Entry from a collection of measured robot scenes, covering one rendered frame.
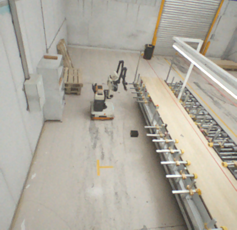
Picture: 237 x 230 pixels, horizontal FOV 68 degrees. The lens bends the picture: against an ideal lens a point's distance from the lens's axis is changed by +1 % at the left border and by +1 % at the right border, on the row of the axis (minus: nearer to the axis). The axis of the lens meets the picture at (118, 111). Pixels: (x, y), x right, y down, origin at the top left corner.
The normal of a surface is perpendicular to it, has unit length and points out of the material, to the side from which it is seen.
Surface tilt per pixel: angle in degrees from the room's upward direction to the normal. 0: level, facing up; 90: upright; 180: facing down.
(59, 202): 0
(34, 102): 90
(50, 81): 90
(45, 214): 0
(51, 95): 90
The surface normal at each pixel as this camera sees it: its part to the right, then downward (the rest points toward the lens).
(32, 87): 0.13, 0.61
